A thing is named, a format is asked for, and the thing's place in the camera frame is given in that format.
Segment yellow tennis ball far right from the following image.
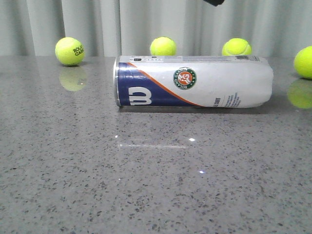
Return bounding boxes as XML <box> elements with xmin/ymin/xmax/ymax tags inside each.
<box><xmin>293</xmin><ymin>46</ymin><xmax>312</xmax><ymax>79</ymax></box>

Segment white blue tennis ball can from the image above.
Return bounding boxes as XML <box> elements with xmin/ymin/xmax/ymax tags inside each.
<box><xmin>113</xmin><ymin>56</ymin><xmax>273</xmax><ymax>108</ymax></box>

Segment yellow tennis ball far left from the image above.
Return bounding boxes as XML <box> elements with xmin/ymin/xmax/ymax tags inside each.
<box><xmin>55</xmin><ymin>37</ymin><xmax>85</xmax><ymax>66</ymax></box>

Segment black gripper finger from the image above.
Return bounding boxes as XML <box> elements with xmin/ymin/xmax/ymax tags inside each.
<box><xmin>203</xmin><ymin>0</ymin><xmax>225</xmax><ymax>7</ymax></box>

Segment grey pleated curtain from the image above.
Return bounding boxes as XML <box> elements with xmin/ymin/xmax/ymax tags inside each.
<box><xmin>0</xmin><ymin>0</ymin><xmax>312</xmax><ymax>57</ymax></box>

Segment yellow tennis ball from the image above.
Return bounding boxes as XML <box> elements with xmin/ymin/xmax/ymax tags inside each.
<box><xmin>293</xmin><ymin>46</ymin><xmax>312</xmax><ymax>79</ymax></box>
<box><xmin>150</xmin><ymin>37</ymin><xmax>176</xmax><ymax>56</ymax></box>
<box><xmin>221</xmin><ymin>38</ymin><xmax>252</xmax><ymax>56</ymax></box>
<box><xmin>55</xmin><ymin>37</ymin><xmax>85</xmax><ymax>66</ymax></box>

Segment yellow tennis ball right centre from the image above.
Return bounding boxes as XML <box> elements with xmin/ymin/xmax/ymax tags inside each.
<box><xmin>221</xmin><ymin>38</ymin><xmax>252</xmax><ymax>56</ymax></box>

